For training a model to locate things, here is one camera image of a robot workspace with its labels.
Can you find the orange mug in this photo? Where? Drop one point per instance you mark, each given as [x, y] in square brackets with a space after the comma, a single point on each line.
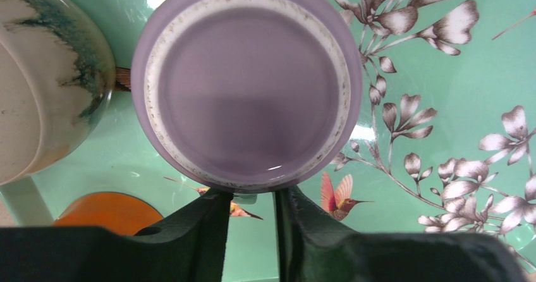
[117, 212]

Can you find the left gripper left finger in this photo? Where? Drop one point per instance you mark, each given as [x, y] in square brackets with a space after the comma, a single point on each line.
[188, 245]

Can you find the green floral tray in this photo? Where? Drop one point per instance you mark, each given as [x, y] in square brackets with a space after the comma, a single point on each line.
[445, 137]

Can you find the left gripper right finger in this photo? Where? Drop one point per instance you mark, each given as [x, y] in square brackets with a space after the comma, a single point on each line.
[313, 246]

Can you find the cream mug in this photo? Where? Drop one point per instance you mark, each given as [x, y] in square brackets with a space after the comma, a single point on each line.
[57, 77]

